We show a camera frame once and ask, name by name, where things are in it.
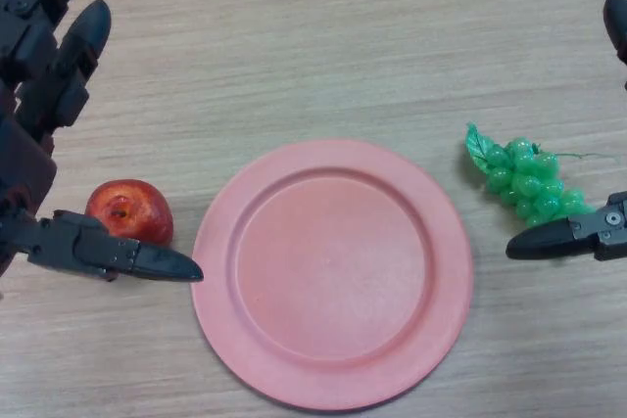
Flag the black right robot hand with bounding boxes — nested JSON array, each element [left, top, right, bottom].
[[506, 0, 627, 262]]

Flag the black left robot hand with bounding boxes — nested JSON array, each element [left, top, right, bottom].
[[0, 0, 205, 283]]

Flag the green grape bunch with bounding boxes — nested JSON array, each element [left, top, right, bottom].
[[463, 121, 616, 229]]

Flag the pink round plate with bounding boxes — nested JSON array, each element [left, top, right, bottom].
[[190, 138, 475, 412]]

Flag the red apple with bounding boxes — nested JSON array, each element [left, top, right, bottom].
[[84, 178, 174, 247]]

